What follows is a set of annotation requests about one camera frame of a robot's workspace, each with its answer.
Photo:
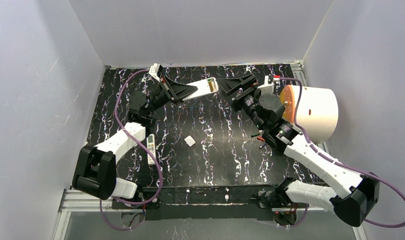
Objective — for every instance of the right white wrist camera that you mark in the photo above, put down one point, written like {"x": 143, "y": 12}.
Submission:
{"x": 270, "y": 84}

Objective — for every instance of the grey remote control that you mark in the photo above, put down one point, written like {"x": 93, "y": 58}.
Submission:
{"x": 202, "y": 88}

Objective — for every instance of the gold black battery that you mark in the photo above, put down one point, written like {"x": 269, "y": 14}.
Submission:
{"x": 210, "y": 84}

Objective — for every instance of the slim white remote control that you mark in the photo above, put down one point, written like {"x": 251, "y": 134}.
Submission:
{"x": 150, "y": 144}

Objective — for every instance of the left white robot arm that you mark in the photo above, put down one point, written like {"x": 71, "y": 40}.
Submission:
{"x": 95, "y": 171}

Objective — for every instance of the white cylindrical container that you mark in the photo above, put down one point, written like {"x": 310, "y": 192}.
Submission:
{"x": 316, "y": 110}

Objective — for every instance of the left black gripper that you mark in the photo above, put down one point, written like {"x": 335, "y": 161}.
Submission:
{"x": 167, "y": 89}

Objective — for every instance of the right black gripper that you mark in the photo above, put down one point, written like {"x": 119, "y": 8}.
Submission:
{"x": 248, "y": 90}

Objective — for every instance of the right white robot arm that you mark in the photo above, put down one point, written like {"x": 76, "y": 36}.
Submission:
{"x": 349, "y": 194}

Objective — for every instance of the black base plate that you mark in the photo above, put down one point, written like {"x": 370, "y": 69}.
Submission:
{"x": 215, "y": 202}

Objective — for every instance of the aluminium frame rail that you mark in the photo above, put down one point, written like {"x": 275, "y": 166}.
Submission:
{"x": 82, "y": 216}

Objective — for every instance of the white battery cover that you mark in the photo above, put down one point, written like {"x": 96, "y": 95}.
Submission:
{"x": 189, "y": 141}

